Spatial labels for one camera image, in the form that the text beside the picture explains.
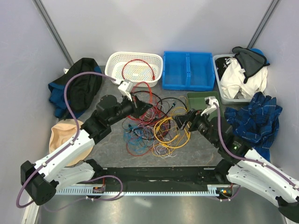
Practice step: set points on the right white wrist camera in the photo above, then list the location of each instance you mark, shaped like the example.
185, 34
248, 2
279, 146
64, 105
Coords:
211, 105

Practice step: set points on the white perforated plastic basket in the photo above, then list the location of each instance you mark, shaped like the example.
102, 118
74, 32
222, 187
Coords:
143, 69

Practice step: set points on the black and blue jacket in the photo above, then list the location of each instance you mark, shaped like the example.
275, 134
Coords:
80, 92

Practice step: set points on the beige bucket hat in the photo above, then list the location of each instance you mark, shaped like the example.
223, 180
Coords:
60, 133

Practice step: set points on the slotted cable duct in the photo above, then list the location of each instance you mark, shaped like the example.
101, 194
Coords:
145, 189

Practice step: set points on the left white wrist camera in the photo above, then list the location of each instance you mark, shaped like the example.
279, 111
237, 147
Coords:
125, 88

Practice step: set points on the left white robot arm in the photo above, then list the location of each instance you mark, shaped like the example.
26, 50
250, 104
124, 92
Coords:
43, 178

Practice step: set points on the grey black-trimmed cloth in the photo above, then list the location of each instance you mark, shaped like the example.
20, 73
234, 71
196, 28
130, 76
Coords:
249, 61

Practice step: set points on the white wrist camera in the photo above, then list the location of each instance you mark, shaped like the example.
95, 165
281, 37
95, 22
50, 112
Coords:
211, 105
125, 88

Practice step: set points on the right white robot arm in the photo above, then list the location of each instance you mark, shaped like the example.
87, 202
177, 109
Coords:
243, 165

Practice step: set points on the blue cap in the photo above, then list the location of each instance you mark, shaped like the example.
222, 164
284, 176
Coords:
260, 52

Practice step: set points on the white garment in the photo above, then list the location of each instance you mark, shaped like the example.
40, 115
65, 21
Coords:
232, 79

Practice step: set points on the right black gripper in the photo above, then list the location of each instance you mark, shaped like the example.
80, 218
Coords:
193, 115

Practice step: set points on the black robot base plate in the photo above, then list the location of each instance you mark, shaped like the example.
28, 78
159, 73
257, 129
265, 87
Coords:
198, 175

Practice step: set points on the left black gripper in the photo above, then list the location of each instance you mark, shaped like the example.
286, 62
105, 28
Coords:
138, 105

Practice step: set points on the grey plastic tub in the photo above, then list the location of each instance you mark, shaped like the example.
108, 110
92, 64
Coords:
225, 98

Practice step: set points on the blue plaid shirt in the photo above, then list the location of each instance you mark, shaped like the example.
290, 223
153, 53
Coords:
257, 123

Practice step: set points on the blue divided plastic bin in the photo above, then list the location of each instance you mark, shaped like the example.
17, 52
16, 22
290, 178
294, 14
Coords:
188, 71

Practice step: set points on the green plastic tray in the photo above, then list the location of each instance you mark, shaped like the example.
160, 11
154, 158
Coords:
196, 100

